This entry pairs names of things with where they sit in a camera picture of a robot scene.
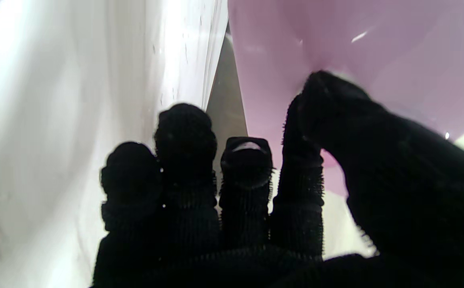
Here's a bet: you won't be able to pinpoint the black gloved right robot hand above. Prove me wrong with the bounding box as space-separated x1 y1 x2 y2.
92 70 464 288

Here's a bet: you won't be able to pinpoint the pink tissue box cover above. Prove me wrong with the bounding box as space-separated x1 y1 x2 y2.
228 0 464 197

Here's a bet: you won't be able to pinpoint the brown leather sofa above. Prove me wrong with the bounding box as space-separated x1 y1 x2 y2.
206 24 249 140

